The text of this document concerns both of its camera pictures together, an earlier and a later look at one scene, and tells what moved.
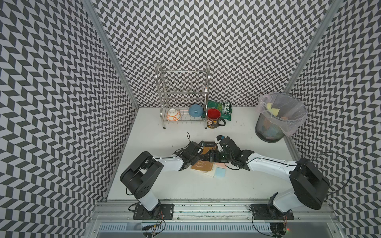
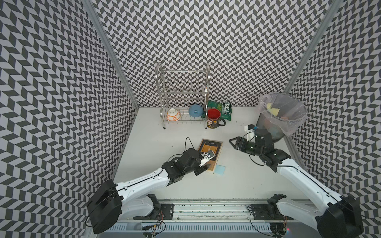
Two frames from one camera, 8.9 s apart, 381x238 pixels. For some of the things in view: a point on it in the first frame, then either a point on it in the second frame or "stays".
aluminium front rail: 205,211 stays
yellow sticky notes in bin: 275,111 stays
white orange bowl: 173,115 stays
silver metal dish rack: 183,93 stays
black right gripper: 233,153 → 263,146
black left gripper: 196,160 → 196,170
